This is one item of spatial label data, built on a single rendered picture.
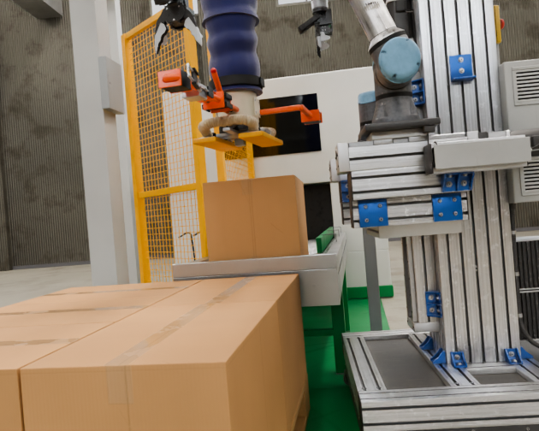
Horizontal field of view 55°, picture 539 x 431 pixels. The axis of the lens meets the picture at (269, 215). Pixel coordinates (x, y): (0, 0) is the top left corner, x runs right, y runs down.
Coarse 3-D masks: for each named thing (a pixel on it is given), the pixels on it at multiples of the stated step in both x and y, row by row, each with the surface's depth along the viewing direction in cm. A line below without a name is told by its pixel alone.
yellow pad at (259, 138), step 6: (246, 132) 200; (252, 132) 197; (258, 132) 196; (264, 132) 199; (240, 138) 198; (246, 138) 199; (252, 138) 200; (258, 138) 201; (264, 138) 203; (270, 138) 207; (276, 138) 218; (258, 144) 219; (264, 144) 220; (270, 144) 222; (276, 144) 223; (282, 144) 228
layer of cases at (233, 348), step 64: (0, 320) 152; (64, 320) 143; (128, 320) 135; (192, 320) 128; (256, 320) 122; (0, 384) 96; (64, 384) 94; (128, 384) 92; (192, 384) 90; (256, 384) 112
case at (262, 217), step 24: (216, 192) 221; (240, 192) 220; (264, 192) 219; (288, 192) 217; (216, 216) 221; (240, 216) 220; (264, 216) 219; (288, 216) 217; (216, 240) 221; (240, 240) 220; (264, 240) 219; (288, 240) 218
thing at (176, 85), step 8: (160, 72) 154; (168, 72) 154; (176, 72) 153; (184, 72) 156; (160, 80) 155; (176, 80) 153; (184, 80) 156; (160, 88) 155; (168, 88) 156; (176, 88) 157; (184, 88) 157
